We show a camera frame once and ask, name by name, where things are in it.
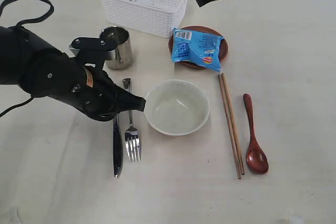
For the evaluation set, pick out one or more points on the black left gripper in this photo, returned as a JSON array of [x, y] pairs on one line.
[[94, 94]]

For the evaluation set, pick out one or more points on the silver metal fork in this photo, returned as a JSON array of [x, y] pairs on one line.
[[132, 141]]

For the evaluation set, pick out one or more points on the silver metal knife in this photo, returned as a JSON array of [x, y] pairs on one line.
[[117, 148]]

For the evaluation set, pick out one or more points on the shiny steel cup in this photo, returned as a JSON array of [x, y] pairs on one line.
[[121, 56]]

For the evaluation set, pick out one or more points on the floral ceramic bowl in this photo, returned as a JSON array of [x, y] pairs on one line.
[[176, 108]]

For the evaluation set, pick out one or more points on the blue snack packet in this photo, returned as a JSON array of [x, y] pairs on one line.
[[197, 47]]

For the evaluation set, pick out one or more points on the white perforated plastic basket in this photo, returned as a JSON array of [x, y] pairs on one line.
[[154, 17]]

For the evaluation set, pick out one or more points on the wooden chopstick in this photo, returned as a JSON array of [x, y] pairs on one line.
[[233, 123], [230, 127]]

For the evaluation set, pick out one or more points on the brown wooden spoon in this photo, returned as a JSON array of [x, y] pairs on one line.
[[256, 159]]

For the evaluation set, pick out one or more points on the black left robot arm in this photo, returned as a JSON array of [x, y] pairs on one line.
[[42, 70]]

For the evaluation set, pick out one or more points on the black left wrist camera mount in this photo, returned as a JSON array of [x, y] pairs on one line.
[[94, 51]]

